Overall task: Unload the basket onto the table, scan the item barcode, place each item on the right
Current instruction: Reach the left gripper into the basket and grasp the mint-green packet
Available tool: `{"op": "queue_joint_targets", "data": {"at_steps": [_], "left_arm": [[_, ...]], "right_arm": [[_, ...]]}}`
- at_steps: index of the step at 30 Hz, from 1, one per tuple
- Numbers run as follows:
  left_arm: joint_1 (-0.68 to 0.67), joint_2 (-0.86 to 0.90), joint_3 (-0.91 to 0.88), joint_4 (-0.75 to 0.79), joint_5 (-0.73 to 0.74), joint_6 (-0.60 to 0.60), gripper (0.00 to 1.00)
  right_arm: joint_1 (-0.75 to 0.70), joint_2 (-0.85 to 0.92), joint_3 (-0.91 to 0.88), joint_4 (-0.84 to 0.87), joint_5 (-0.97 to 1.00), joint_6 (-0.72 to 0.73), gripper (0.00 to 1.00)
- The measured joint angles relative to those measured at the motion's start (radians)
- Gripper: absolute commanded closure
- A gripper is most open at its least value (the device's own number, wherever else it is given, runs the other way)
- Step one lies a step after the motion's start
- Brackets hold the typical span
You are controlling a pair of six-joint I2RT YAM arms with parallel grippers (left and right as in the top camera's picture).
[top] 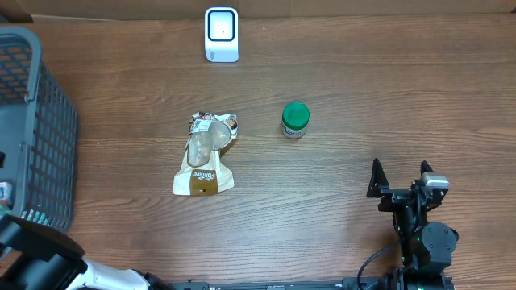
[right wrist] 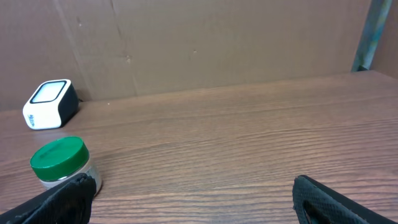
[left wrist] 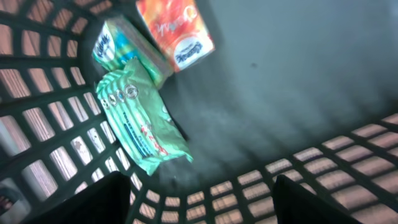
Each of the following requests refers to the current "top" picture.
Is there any grey plastic basket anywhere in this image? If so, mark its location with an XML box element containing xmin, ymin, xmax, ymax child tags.
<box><xmin>1</xmin><ymin>26</ymin><xmax>80</xmax><ymax>232</ymax></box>

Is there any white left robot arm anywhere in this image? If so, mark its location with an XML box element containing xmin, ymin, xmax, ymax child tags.
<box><xmin>1</xmin><ymin>215</ymin><xmax>171</xmax><ymax>290</ymax></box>

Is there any brown white snack bag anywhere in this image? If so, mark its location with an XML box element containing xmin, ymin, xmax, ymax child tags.
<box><xmin>173</xmin><ymin>112</ymin><xmax>239</xmax><ymax>197</ymax></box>

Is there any white barcode scanner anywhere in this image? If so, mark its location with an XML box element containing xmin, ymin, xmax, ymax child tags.
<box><xmin>204</xmin><ymin>6</ymin><xmax>239</xmax><ymax>63</ymax></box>

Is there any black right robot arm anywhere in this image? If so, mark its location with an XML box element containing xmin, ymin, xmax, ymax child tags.
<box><xmin>356</xmin><ymin>159</ymin><xmax>460</xmax><ymax>290</ymax></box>

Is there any orange tissue pack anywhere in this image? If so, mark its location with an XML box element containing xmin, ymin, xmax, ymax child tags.
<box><xmin>0</xmin><ymin>181</ymin><xmax>13</xmax><ymax>202</ymax></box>

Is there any green lid jar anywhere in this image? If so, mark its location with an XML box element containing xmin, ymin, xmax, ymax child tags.
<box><xmin>281</xmin><ymin>101</ymin><xmax>310</xmax><ymax>139</ymax></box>

